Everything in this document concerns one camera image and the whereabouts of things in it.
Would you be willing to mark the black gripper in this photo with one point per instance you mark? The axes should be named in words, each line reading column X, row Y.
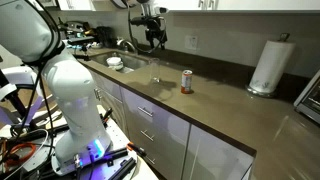
column 154, row 31

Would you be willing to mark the orange-capped drink bottle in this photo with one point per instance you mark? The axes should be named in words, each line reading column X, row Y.
column 186, row 81

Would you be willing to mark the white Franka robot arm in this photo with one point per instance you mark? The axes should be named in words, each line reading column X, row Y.
column 73, row 100

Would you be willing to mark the tall clear drinking glass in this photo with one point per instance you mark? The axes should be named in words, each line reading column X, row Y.
column 154, row 71

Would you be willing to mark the stainless steel sink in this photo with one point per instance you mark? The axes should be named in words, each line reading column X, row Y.
column 133, row 61

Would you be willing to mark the chrome faucet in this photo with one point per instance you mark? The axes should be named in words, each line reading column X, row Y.
column 121, row 42

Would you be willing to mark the white bowl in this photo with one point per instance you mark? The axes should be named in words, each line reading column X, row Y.
column 114, row 61

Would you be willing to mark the black coffee machine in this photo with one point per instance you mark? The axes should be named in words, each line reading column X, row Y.
column 105, row 36

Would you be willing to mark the black red hand tool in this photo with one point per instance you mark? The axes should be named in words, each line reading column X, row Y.
column 107, row 115

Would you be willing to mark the grey lower cabinet run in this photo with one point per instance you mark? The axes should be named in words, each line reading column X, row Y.
column 166, row 133

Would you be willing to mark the white perforated robot table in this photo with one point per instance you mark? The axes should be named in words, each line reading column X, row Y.
column 116, row 133

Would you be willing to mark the orange black screwdriver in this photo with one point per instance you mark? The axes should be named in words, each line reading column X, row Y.
column 136, row 149

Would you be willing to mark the metal paper towel holder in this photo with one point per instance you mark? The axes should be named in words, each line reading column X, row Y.
column 256, row 93

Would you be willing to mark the white paper towel roll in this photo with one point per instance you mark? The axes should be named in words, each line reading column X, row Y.
column 270, row 66

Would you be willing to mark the white upper cabinets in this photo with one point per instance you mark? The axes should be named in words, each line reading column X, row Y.
column 266, row 4

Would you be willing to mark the black aluminium bar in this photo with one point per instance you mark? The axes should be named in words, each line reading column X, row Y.
column 123, row 168
column 115, row 154

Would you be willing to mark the silver toaster oven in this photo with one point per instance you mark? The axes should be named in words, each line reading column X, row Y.
column 311, row 100

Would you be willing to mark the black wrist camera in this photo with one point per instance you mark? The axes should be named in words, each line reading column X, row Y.
column 138, row 21

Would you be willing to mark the white switch outlet plate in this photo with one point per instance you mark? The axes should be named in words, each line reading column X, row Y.
column 191, row 42

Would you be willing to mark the white curved frame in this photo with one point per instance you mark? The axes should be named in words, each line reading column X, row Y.
column 20, row 75

